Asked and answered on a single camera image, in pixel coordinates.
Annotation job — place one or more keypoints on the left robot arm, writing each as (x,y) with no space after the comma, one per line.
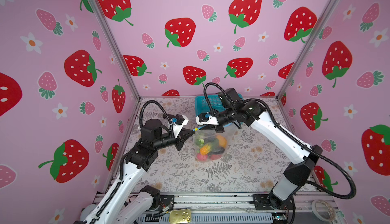
(133,165)

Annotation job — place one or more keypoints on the clear tape roll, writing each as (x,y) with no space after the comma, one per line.
(323,211)

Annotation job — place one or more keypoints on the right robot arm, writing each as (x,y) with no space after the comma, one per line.
(303,157)

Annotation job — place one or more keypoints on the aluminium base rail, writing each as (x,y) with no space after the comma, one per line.
(235,208)

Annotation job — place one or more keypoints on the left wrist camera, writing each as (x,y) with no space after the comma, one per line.
(178,121)

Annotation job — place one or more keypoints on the long dark eggplant toy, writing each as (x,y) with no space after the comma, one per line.
(216,149)

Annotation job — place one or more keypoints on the magenta toy fruit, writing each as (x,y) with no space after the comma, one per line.
(202,158)

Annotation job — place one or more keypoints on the clear zip top bag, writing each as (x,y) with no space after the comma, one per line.
(210,136)

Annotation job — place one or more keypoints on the green leafy vegetable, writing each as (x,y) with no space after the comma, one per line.
(200,142)

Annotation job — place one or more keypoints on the teal plastic basket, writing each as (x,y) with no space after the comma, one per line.
(216,105)

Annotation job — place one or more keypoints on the red toy pepper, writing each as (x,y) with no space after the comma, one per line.
(215,157)

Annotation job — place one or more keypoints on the gold tin can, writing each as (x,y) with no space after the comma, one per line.
(180,216)

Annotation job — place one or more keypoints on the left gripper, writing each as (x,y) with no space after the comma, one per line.
(181,139)

